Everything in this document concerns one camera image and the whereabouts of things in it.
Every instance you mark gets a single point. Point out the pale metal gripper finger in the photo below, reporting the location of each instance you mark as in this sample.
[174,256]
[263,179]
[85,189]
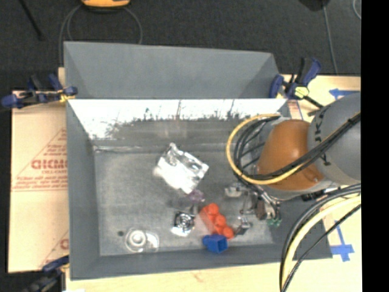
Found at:
[244,223]
[233,190]

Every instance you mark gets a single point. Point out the orange toy brick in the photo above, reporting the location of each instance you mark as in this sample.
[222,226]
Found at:
[216,219]

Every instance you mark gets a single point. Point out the blue toy block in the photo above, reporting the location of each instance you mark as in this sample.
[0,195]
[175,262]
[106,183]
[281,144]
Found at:
[215,243]

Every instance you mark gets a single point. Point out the small purple clear thing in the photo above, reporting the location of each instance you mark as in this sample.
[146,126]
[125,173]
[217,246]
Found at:
[196,197]

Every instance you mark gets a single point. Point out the clear plastic bottle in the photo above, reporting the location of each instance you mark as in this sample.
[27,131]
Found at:
[180,169]

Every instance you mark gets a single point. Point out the shiny silver round thing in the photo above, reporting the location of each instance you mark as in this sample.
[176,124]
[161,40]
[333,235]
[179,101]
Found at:
[182,223]

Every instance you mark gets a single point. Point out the grey metal bin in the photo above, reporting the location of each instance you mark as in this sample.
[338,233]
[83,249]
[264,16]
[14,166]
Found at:
[127,193]

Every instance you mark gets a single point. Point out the brown cardboard board red print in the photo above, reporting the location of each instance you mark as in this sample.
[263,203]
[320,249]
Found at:
[36,211]

